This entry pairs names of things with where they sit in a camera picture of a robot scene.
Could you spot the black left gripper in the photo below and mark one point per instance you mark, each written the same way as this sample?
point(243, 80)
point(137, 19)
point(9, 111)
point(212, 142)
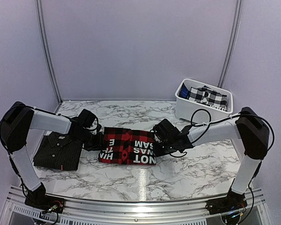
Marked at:
point(97, 144)

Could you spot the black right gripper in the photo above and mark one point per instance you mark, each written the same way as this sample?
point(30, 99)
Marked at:
point(157, 151)

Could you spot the red black plaid shirt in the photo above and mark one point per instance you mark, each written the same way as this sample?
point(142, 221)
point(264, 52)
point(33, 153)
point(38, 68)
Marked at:
point(127, 147)

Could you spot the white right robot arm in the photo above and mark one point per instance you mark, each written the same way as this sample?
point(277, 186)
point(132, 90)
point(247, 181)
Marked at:
point(255, 134)

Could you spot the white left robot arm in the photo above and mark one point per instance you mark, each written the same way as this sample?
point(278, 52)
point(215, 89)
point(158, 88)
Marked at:
point(14, 128)

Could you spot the black pinstripe folded shirt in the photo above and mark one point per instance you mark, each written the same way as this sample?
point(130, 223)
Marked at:
point(59, 152)

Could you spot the white plastic bin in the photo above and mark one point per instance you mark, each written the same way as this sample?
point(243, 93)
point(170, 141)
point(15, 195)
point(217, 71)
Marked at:
point(185, 107)

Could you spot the blue folded garment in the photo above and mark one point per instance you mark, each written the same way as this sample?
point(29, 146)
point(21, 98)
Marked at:
point(184, 92)

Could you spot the black white plaid shirt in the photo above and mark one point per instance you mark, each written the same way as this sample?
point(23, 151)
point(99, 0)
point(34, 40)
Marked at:
point(207, 96)

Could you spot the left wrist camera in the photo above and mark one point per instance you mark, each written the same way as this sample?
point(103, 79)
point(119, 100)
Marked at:
point(89, 120)

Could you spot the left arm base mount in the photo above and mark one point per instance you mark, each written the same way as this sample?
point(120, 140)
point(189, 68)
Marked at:
point(48, 204)

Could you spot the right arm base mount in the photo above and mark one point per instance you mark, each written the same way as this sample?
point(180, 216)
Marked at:
point(227, 206)

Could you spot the aluminium front frame rail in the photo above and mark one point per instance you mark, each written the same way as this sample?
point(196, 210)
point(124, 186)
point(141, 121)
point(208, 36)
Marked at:
point(94, 212)

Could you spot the left wall corner profile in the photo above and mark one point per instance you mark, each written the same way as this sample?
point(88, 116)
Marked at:
point(46, 50)

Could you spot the wall corner profile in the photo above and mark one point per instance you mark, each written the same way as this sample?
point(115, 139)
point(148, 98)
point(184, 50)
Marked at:
point(46, 50)
point(232, 42)

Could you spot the right wall corner profile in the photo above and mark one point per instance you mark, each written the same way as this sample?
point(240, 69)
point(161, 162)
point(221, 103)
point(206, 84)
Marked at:
point(232, 42)

